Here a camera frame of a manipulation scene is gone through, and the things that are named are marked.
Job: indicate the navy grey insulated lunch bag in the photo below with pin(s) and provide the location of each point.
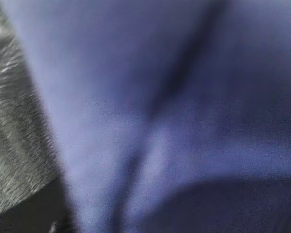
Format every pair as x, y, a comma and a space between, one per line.
170, 116

